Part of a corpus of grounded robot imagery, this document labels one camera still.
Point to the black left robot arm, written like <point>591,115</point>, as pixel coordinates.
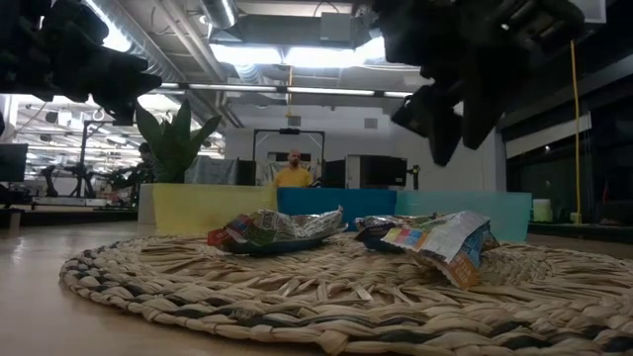
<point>20,39</point>

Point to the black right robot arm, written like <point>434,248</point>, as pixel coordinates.
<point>549,25</point>

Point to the yellow plastic bin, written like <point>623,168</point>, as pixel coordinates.
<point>207,207</point>

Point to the black equipment box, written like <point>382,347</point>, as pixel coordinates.
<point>335,173</point>
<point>383,172</point>

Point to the teal plastic bin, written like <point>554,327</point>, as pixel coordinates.
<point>509,212</point>

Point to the silver ventilation duct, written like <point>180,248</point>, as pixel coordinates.
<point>220,12</point>

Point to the blue plastic bin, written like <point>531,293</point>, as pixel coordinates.
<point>376,203</point>

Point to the black gantry frame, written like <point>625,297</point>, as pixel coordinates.
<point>289,131</point>

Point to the person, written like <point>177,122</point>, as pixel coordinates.
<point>294,177</point>

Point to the green plant in white pot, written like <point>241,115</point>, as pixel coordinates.
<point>173,148</point>

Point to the black background robot arm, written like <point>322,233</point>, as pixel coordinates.
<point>79,173</point>

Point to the grey fabric cover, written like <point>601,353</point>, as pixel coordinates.
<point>210,170</point>

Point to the red green granola bar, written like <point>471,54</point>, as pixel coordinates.
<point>277,227</point>

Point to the blue granola bar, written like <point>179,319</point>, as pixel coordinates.
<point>371,232</point>

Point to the silver backed granola bar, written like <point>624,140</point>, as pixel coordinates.
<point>445,242</point>

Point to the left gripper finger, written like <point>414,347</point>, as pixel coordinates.
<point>114,79</point>

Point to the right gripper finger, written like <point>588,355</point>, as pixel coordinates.
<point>445,138</point>
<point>482,109</point>

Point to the white plastic container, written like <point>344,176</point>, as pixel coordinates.
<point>542,210</point>

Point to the ceiling light strip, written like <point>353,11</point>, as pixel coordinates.
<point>297,90</point>

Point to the black monitor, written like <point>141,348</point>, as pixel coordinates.
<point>12,163</point>

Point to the small black post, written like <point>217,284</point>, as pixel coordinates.
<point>416,178</point>

